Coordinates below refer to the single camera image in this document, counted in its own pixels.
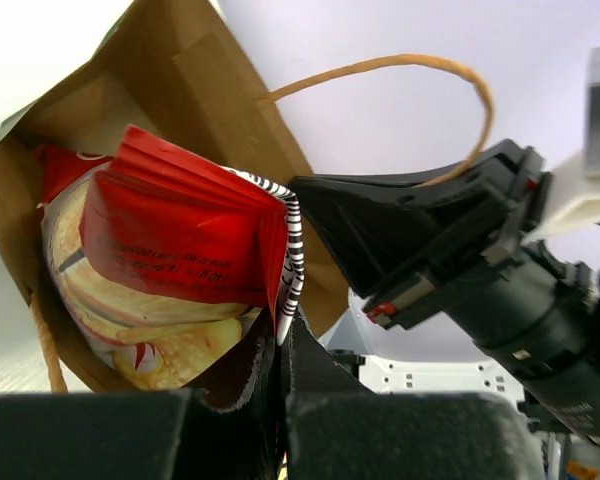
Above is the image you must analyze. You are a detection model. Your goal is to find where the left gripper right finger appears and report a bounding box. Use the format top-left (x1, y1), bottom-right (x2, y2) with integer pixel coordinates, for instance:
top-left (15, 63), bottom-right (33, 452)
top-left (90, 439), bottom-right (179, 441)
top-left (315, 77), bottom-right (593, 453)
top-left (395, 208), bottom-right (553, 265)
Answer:
top-left (282, 311), bottom-right (545, 480)

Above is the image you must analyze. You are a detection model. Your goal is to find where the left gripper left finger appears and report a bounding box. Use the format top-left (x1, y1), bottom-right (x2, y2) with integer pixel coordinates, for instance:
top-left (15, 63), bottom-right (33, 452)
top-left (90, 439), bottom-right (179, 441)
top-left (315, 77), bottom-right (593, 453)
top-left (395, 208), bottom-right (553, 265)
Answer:
top-left (0, 319), bottom-right (277, 479)

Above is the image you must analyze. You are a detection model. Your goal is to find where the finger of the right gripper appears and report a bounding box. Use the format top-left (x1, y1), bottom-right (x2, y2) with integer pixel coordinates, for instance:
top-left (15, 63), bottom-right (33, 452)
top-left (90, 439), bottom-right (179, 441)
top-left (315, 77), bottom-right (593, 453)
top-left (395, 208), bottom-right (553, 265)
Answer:
top-left (289, 139), bottom-right (528, 297)

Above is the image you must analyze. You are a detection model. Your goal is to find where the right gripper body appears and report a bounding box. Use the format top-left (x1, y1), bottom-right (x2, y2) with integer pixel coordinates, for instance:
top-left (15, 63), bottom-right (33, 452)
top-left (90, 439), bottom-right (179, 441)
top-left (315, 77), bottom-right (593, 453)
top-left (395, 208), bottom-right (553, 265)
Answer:
top-left (364, 142), bottom-right (551, 329)

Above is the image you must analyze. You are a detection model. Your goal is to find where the large red white chips bag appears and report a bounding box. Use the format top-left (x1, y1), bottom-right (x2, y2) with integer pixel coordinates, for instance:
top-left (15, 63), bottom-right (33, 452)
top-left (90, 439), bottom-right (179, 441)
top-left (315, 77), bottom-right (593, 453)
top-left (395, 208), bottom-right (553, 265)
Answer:
top-left (35, 127), bottom-right (304, 390)

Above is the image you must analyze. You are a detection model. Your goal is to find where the green paper bag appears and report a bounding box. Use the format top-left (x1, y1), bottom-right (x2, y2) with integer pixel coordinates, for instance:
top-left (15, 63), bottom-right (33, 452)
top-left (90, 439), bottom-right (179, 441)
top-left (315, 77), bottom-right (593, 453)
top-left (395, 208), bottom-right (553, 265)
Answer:
top-left (0, 1), bottom-right (494, 393)

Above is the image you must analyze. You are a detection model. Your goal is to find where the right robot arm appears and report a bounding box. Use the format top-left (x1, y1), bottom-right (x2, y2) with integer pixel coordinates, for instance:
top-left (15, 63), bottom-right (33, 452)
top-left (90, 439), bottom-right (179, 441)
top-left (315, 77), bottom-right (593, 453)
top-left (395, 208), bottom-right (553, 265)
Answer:
top-left (290, 139), bottom-right (600, 446)

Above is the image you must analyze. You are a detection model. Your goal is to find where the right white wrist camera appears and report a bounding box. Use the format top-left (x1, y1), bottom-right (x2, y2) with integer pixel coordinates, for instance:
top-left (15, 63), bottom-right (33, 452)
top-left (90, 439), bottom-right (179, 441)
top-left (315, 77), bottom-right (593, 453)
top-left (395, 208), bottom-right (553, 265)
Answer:
top-left (522, 47), bottom-right (600, 244)

